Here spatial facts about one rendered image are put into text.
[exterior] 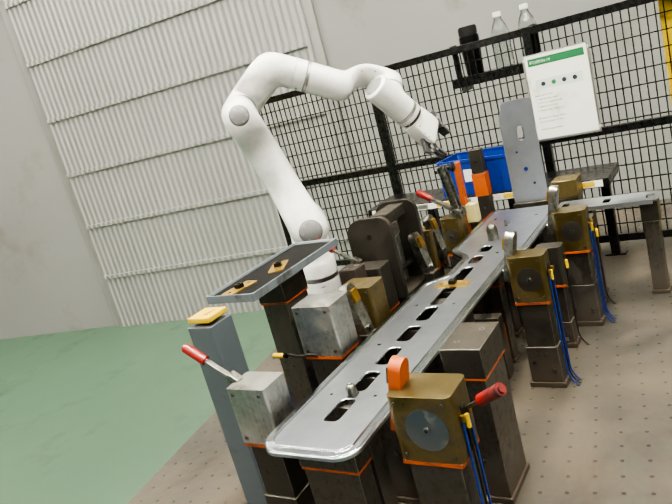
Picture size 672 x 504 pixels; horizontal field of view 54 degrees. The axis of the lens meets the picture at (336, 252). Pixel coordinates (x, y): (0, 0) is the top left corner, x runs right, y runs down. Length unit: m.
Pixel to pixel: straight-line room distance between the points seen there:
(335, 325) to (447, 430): 0.44
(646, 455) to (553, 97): 1.41
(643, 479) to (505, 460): 0.26
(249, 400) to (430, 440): 0.36
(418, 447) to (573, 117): 1.66
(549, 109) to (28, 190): 4.79
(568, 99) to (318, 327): 1.42
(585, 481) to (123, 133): 4.58
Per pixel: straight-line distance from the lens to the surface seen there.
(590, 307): 2.02
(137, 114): 5.33
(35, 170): 6.20
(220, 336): 1.39
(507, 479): 1.37
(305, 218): 1.95
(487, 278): 1.66
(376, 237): 1.71
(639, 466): 1.46
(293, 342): 1.60
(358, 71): 2.03
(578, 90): 2.50
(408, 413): 1.07
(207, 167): 5.07
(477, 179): 2.37
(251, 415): 1.27
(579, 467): 1.47
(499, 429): 1.32
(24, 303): 6.86
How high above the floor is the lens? 1.55
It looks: 14 degrees down
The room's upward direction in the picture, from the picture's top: 15 degrees counter-clockwise
